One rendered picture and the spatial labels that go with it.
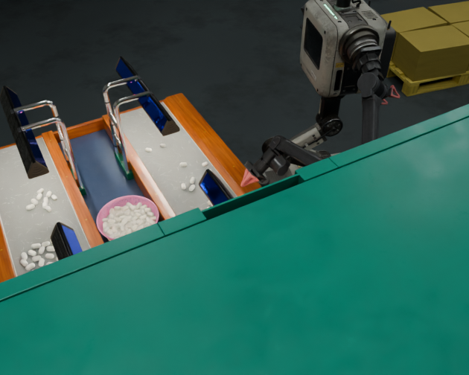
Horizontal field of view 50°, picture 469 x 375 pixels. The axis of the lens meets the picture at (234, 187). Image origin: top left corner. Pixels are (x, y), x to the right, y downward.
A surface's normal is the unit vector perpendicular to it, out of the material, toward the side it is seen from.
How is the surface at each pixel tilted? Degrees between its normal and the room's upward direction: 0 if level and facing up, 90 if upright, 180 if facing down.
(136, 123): 0
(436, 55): 90
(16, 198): 0
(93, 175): 0
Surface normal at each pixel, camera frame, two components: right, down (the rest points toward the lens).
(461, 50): 0.28, 0.66
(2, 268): 0.00, -0.73
